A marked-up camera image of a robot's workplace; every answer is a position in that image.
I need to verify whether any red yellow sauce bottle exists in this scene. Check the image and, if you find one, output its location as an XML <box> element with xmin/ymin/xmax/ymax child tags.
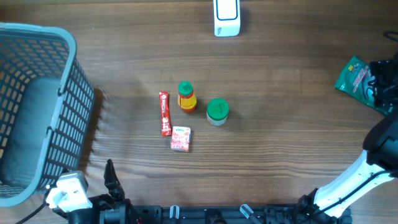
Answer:
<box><xmin>178</xmin><ymin>81</ymin><xmax>197</xmax><ymax>113</ymax></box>

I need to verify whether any grey plastic shopping basket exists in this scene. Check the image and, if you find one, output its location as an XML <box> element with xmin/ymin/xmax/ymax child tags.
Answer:
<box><xmin>1</xmin><ymin>23</ymin><xmax>95</xmax><ymax>207</ymax></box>

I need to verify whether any red pink small carton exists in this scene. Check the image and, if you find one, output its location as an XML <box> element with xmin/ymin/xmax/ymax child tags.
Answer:
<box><xmin>170</xmin><ymin>126</ymin><xmax>192</xmax><ymax>152</ymax></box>

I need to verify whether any green 3M product pack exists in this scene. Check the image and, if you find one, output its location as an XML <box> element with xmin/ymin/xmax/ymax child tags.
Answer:
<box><xmin>335</xmin><ymin>56</ymin><xmax>392</xmax><ymax>114</ymax></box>

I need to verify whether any green lid glass jar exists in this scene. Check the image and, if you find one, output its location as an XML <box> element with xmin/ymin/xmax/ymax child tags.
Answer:
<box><xmin>206</xmin><ymin>98</ymin><xmax>229</xmax><ymax>126</ymax></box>

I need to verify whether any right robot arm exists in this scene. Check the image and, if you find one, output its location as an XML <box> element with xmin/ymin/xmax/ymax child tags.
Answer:
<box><xmin>292</xmin><ymin>56</ymin><xmax>397</xmax><ymax>223</ymax></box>

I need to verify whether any black left camera cable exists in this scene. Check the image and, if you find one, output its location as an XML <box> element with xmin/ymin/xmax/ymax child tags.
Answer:
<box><xmin>15</xmin><ymin>189</ymin><xmax>50</xmax><ymax>224</ymax></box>

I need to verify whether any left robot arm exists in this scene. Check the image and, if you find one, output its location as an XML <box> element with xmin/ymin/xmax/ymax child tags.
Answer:
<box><xmin>67</xmin><ymin>159</ymin><xmax>142</xmax><ymax>224</ymax></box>

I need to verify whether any white barcode scanner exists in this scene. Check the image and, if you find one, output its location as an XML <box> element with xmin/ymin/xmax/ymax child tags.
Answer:
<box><xmin>213</xmin><ymin>0</ymin><xmax>241</xmax><ymax>37</ymax></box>

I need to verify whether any red snack bar wrapper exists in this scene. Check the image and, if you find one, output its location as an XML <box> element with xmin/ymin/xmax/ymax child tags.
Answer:
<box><xmin>159</xmin><ymin>91</ymin><xmax>172</xmax><ymax>136</ymax></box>

